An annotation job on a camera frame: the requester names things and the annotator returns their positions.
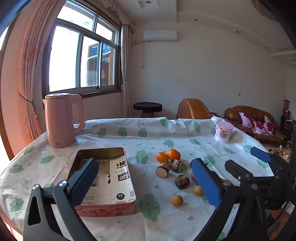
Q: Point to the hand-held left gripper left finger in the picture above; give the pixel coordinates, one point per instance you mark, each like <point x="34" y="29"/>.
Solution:
<point x="84" y="177"/>

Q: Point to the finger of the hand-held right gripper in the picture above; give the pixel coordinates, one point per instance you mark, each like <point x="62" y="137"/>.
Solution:
<point x="240" y="172"/>
<point x="261" y="154"/>

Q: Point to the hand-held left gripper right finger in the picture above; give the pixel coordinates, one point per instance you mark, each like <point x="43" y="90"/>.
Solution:
<point x="205" y="183"/>

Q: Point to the small yellow fruit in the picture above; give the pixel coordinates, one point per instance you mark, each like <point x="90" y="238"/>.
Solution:
<point x="198" y="190"/>
<point x="177" y="200"/>

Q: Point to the purple passion fruit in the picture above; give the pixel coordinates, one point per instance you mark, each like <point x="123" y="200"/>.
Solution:
<point x="193" y="179"/>

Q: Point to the dark brown water chestnut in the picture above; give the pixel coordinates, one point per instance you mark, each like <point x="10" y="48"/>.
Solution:
<point x="182" y="182"/>

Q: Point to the purple sugarcane piece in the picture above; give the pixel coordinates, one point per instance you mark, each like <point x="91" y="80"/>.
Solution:
<point x="162" y="170"/>
<point x="175" y="165"/>

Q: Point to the pink tin box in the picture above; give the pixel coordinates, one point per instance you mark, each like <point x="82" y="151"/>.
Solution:
<point x="104" y="210"/>

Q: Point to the large textured mandarin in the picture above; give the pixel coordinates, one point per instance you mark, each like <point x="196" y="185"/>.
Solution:
<point x="174" y="154"/>

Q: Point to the smooth orange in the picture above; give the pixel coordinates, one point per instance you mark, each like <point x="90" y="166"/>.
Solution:
<point x="161" y="157"/>

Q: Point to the pink floral cushion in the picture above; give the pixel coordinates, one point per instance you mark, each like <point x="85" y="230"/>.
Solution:
<point x="269" y="125"/>
<point x="246" y="120"/>

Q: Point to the white printed leaflet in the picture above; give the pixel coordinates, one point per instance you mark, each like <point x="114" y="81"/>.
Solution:
<point x="120" y="190"/>

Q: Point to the dark rack with red items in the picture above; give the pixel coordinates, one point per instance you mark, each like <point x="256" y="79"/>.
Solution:
<point x="288" y="120"/>

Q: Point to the pink cartoon cup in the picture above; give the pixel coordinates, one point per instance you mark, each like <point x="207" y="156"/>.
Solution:
<point x="223" y="133"/>

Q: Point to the white green-print tablecloth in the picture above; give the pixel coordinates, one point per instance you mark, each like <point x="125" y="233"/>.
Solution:
<point x="111" y="139"/>

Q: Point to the brown leather sofa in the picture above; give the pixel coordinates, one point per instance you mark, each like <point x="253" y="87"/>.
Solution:
<point x="233" y="113"/>

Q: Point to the pink electric kettle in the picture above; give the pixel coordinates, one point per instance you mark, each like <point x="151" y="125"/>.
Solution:
<point x="59" y="120"/>

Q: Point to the brown leather armchair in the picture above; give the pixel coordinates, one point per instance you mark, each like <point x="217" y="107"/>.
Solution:
<point x="192" y="109"/>

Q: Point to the dark round stool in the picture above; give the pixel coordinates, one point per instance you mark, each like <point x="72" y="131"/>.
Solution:
<point x="148" y="106"/>

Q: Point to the pink window sticker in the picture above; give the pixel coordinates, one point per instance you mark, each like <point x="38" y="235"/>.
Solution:
<point x="104" y="77"/>

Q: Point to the pink floral curtain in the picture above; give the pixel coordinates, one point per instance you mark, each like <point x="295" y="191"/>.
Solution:
<point x="30" y="81"/>

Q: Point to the pale tied curtain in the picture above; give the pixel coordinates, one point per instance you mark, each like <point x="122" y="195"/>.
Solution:
<point x="126" y="69"/>

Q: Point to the sliding window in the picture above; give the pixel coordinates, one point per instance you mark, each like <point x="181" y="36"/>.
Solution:
<point x="67" y="58"/>

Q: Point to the woven ceiling lamp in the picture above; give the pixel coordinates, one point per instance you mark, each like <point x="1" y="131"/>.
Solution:
<point x="262" y="8"/>

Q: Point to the white air conditioner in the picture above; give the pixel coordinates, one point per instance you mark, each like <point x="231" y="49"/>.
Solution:
<point x="160" y="36"/>

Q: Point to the frilled curtain valance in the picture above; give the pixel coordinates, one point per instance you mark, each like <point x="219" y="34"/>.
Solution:
<point x="115" y="11"/>

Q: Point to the ceiling vent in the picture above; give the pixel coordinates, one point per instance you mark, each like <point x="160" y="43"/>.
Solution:
<point x="149" y="3"/>

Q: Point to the wooden door frame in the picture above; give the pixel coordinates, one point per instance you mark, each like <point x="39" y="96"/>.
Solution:
<point x="5" y="134"/>

